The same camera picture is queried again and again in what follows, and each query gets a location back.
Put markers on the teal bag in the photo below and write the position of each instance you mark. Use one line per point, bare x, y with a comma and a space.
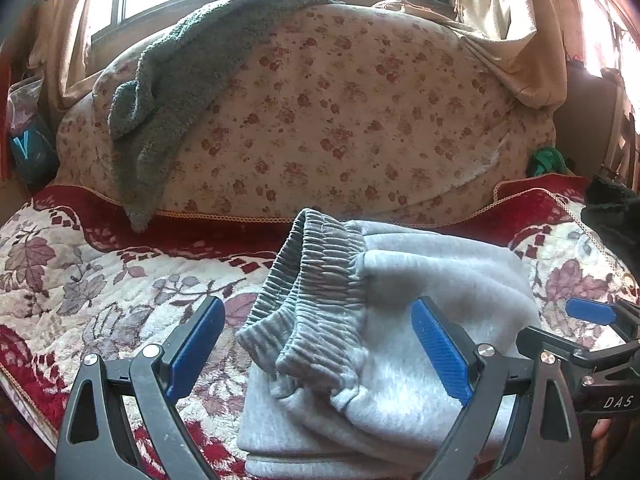
30, 152

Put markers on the grey sweat pants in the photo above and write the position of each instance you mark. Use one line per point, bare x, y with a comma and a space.
400, 320

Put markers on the red and white floral blanket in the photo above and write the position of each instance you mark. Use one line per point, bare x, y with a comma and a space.
100, 280

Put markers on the floral beige sofa backrest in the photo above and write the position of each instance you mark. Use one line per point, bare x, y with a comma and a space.
350, 120

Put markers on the green cloth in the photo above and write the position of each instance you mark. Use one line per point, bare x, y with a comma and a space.
547, 160

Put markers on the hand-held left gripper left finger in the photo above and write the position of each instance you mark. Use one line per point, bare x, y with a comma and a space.
196, 344

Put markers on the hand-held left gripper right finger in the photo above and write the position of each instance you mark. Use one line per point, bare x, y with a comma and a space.
440, 350

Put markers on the dark cloth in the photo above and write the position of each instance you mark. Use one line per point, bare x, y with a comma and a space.
612, 220

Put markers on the grey fuzzy cardigan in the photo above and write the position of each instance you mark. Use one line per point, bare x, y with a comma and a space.
170, 90

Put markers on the person's right hand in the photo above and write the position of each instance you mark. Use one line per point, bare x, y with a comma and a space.
601, 442

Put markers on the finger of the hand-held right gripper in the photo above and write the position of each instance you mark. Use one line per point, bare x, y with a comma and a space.
550, 342
590, 311

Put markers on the clear plastic bag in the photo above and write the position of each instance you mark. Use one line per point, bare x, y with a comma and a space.
25, 105

